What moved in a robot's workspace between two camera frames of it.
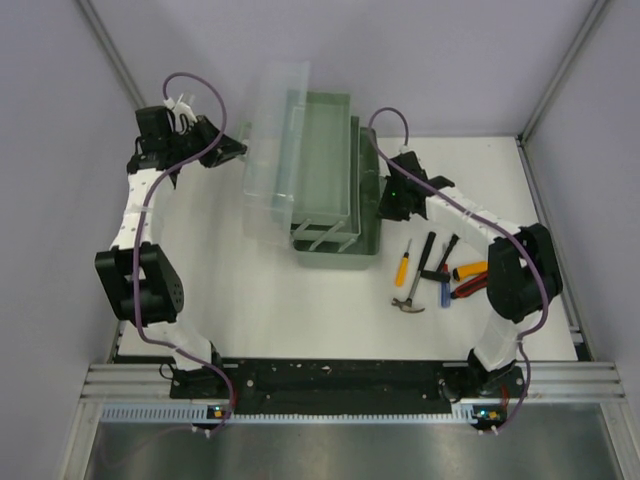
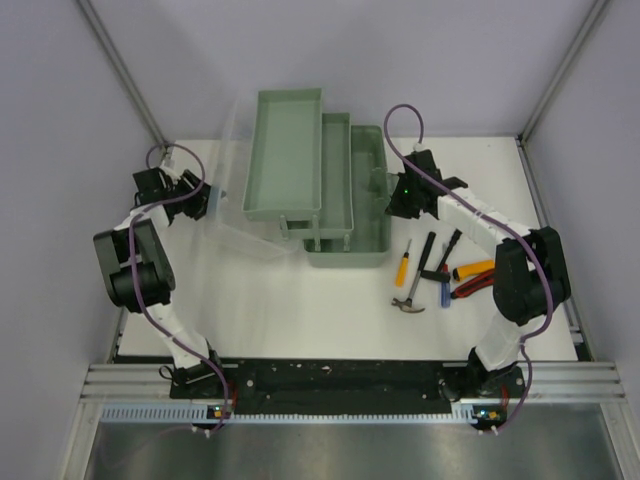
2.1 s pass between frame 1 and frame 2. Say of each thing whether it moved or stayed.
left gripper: moved
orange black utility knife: stayed
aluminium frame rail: stayed
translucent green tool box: moved
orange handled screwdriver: stayed
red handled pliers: stayed
